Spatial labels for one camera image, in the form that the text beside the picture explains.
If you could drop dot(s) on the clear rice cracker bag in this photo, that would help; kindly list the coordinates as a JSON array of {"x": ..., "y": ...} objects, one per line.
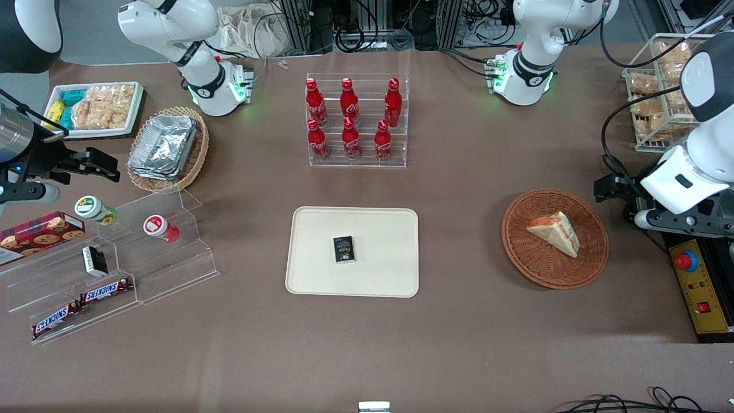
[{"x": 103, "y": 106}]

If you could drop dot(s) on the red cola bottle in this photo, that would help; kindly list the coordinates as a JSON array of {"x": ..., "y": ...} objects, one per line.
[
  {"x": 393, "y": 103},
  {"x": 314, "y": 103},
  {"x": 350, "y": 140},
  {"x": 348, "y": 103},
  {"x": 316, "y": 143},
  {"x": 383, "y": 143}
]

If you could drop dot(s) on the brown round wicker basket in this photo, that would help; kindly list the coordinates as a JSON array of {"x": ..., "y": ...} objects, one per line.
[{"x": 533, "y": 269}]

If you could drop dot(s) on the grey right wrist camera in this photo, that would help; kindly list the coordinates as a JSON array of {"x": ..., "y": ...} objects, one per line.
[{"x": 28, "y": 192}]

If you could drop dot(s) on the beige plastic tray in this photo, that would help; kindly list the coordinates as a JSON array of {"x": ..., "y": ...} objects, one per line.
[{"x": 378, "y": 229}]

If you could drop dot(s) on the clear cracker snack bag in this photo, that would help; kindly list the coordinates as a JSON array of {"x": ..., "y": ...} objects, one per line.
[
  {"x": 674, "y": 71},
  {"x": 647, "y": 105},
  {"x": 675, "y": 96},
  {"x": 674, "y": 53},
  {"x": 665, "y": 127},
  {"x": 643, "y": 84}
]

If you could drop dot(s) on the small black printed box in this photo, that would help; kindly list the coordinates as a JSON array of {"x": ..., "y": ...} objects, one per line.
[{"x": 344, "y": 250}]

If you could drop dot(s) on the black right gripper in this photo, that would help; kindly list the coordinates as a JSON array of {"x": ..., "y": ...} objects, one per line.
[{"x": 43, "y": 156}]

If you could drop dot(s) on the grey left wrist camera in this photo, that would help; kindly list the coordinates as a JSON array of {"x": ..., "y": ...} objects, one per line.
[{"x": 651, "y": 219}]

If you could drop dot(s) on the beige cloth bag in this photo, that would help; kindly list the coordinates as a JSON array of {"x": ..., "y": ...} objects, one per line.
[{"x": 252, "y": 31}]

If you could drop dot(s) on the clear acrylic bottle rack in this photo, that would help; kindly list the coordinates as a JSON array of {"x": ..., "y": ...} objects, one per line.
[{"x": 367, "y": 163}]

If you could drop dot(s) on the teal snack packet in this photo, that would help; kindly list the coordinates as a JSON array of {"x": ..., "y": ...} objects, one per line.
[
  {"x": 66, "y": 119},
  {"x": 71, "y": 97}
]

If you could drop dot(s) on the black and white small box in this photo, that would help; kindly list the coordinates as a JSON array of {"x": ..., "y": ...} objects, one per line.
[{"x": 94, "y": 261}]

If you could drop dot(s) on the green lid drink bottle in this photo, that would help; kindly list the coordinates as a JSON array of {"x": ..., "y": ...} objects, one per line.
[{"x": 92, "y": 207}]

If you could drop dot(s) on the yellow emergency stop box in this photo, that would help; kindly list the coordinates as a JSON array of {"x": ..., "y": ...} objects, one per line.
[{"x": 702, "y": 287}]

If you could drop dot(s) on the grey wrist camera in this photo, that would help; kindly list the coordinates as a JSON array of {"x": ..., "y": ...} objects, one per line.
[
  {"x": 28, "y": 192},
  {"x": 651, "y": 219}
]

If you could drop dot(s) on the white rectangular snack tray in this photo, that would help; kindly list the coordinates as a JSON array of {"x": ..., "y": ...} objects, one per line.
[{"x": 57, "y": 133}]

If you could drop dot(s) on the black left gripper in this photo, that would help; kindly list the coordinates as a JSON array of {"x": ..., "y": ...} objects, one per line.
[{"x": 629, "y": 193}]

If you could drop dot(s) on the yellow snack packet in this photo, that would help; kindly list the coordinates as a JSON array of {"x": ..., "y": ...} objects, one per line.
[{"x": 54, "y": 110}]

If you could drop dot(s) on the light oval wicker basket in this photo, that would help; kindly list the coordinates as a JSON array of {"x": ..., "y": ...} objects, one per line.
[{"x": 198, "y": 155}]

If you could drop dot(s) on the Snickers chocolate bar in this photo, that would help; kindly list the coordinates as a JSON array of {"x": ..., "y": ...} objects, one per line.
[
  {"x": 57, "y": 319},
  {"x": 106, "y": 291}
]

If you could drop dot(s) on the clear acrylic step shelf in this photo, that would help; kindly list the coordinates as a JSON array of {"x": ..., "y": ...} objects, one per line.
[{"x": 172, "y": 275}]

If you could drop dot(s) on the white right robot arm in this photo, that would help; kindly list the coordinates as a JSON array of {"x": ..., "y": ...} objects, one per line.
[{"x": 172, "y": 23}]

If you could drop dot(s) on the red lid drink bottle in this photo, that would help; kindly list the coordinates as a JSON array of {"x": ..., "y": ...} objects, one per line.
[{"x": 157, "y": 226}]

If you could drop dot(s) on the aluminium foil tray stack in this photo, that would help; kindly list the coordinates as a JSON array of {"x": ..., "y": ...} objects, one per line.
[{"x": 163, "y": 146}]

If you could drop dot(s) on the triangular sandwich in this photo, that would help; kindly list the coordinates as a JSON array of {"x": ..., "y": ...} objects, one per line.
[{"x": 556, "y": 232}]

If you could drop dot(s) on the black countertop appliance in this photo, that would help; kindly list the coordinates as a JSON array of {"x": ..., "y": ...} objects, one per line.
[{"x": 725, "y": 269}]

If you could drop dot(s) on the red cookie box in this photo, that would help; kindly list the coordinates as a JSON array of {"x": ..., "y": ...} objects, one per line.
[{"x": 40, "y": 232}]

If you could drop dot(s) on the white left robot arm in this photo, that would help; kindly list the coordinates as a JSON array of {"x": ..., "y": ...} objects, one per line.
[{"x": 533, "y": 34}]

